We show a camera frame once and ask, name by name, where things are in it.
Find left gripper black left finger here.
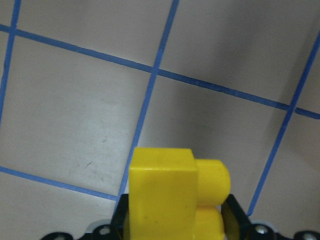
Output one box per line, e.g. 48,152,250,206
110,194,130,240

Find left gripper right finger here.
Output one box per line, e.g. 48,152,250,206
221,194,252,240

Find yellow toy block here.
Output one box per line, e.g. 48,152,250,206
123,147,231,240

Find brown paper table mat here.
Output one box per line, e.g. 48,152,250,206
0,0,320,240

